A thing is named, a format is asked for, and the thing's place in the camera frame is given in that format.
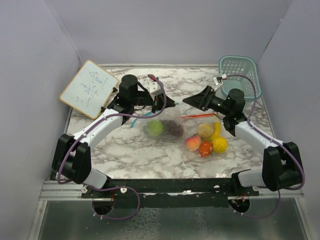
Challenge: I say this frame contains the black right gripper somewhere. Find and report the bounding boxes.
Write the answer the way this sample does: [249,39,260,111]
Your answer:
[183,85,231,116]

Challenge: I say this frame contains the blue zip clear bag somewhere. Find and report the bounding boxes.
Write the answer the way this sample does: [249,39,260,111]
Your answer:
[130,102,185,143]

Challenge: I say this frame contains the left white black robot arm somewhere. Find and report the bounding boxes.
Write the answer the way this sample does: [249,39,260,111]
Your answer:
[52,74,175,198]

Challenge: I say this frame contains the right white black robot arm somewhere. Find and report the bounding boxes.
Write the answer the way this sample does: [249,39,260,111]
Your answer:
[183,86,305,196]

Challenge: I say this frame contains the green fake spiky fruit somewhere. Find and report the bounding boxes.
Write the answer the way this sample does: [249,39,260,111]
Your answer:
[146,120,164,137]

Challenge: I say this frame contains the fake tan pear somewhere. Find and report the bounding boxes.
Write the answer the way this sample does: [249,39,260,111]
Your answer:
[197,123,214,139]

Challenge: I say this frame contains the fake yellow banana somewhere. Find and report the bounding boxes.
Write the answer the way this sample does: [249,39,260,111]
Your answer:
[210,122,221,140]

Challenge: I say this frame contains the orange zip clear bag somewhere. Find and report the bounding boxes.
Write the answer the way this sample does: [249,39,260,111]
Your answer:
[181,113,228,162]

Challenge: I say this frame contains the fake pink peach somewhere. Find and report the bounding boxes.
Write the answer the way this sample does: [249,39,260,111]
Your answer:
[184,135,202,152]

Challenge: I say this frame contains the fake orange tomato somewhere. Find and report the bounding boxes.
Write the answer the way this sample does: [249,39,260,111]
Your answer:
[198,141,213,157]

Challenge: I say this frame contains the fake yellow lemon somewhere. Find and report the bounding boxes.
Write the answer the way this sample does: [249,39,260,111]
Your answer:
[211,136,228,153]

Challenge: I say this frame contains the teal plastic basket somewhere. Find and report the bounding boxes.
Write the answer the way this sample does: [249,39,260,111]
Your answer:
[219,55,262,102]

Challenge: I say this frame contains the yellow framed whiteboard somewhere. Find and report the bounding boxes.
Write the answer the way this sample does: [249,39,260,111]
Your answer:
[59,60,119,119]

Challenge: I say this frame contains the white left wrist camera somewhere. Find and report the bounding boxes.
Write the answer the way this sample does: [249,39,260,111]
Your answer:
[149,81,163,97]

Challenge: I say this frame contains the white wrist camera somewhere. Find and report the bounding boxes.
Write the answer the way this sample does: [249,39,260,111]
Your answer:
[213,76,224,89]
[149,81,163,97]

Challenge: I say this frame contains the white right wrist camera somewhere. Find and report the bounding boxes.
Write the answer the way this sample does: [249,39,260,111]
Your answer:
[213,76,224,89]

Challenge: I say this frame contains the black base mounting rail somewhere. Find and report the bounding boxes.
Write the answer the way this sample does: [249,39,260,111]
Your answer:
[82,178,259,209]

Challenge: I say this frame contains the aluminium extrusion rail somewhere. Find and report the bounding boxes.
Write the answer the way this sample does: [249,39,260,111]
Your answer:
[39,180,305,201]

